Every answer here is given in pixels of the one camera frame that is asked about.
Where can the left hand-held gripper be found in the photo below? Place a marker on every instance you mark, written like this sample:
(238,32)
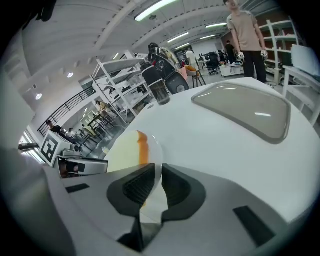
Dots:
(50,147)

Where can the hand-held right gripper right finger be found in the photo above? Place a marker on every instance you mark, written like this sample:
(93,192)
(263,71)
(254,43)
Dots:
(182,192)

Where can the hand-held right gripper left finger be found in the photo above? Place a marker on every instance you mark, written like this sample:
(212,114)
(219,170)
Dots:
(132,187)

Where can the grey square plate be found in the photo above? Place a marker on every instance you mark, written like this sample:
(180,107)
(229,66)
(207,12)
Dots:
(245,110)

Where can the black railing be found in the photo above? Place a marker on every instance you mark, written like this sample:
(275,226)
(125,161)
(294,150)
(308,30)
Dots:
(67,107)

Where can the round ceiling lamp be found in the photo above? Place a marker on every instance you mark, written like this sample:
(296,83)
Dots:
(38,96)
(70,75)

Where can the white metal shelving rack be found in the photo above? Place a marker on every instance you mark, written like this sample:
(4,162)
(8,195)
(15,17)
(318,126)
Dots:
(277,47)
(120,82)

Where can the dark glass tumbler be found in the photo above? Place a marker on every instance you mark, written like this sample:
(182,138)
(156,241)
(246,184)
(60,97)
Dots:
(161,93)

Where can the black round machine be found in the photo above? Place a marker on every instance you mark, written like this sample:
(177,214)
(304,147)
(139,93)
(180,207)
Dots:
(170,75)

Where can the orange chair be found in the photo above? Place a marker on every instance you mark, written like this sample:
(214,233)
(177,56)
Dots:
(191,70)

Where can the white low cabinet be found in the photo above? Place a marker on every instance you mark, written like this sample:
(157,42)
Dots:
(231,70)

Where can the black office chair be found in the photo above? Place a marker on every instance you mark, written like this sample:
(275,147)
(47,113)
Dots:
(213,61)

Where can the ceiling tube light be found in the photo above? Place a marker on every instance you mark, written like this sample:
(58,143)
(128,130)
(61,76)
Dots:
(178,37)
(207,37)
(182,46)
(216,25)
(153,10)

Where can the white side table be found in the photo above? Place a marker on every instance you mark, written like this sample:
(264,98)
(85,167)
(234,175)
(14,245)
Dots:
(302,85)

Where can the white flat panel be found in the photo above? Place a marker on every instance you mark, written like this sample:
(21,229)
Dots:
(305,60)

